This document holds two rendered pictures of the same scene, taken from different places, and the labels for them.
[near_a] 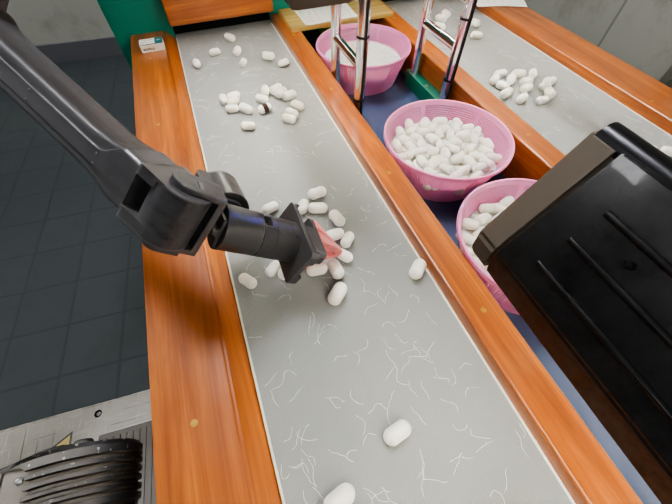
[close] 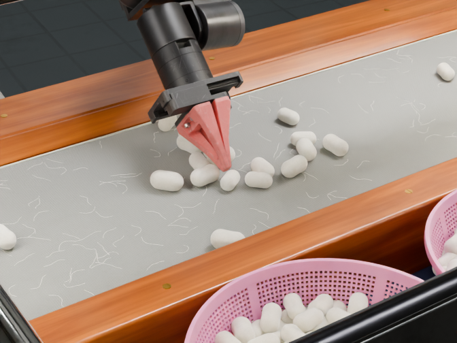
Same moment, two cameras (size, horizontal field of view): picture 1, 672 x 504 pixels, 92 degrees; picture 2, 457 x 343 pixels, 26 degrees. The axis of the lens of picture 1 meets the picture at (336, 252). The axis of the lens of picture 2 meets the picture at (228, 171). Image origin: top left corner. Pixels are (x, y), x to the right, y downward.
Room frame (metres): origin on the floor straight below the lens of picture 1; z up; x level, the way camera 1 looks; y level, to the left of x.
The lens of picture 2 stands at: (0.09, -0.94, 1.35)
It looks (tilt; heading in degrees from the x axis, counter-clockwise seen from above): 32 degrees down; 78
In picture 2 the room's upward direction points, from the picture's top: straight up
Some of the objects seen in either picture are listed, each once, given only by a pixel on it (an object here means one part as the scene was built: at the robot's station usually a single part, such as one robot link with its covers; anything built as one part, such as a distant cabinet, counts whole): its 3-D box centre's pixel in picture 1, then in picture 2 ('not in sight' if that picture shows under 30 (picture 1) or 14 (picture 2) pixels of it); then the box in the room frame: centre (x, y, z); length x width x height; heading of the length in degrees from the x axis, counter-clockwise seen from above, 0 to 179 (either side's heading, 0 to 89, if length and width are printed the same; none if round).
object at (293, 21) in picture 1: (335, 12); not in sight; (1.20, 0.00, 0.77); 0.33 x 0.15 x 0.01; 111
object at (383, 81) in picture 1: (362, 61); not in sight; (0.99, -0.08, 0.72); 0.27 x 0.27 x 0.10
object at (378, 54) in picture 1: (362, 65); not in sight; (0.99, -0.08, 0.71); 0.22 x 0.22 x 0.06
